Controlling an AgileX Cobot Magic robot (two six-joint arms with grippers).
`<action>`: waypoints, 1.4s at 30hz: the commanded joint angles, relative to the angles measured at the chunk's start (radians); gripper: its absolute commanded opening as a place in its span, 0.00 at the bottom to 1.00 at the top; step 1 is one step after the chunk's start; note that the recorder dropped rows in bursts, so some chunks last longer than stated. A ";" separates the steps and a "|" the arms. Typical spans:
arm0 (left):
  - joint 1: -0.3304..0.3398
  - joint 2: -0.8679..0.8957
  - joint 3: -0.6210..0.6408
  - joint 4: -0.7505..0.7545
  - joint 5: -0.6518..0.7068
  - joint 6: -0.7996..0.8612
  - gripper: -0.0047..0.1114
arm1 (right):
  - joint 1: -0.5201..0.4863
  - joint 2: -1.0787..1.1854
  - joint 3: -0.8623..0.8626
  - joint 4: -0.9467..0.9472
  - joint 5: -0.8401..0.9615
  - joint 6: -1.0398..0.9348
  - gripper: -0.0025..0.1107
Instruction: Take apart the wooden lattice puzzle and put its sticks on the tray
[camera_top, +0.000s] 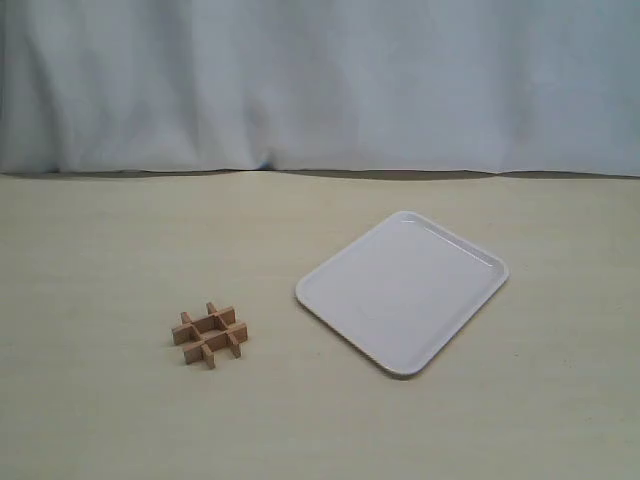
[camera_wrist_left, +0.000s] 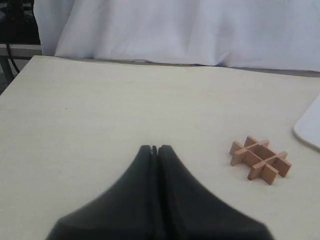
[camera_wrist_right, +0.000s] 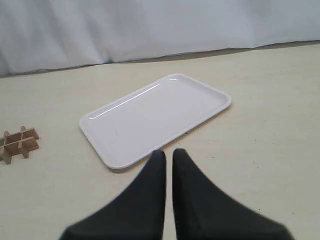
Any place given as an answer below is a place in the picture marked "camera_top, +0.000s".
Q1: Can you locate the white rectangular plastic tray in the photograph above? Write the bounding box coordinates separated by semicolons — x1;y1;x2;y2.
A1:
295;211;509;377

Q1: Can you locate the white fabric backdrop curtain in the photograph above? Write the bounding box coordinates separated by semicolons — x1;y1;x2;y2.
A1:
1;1;639;176

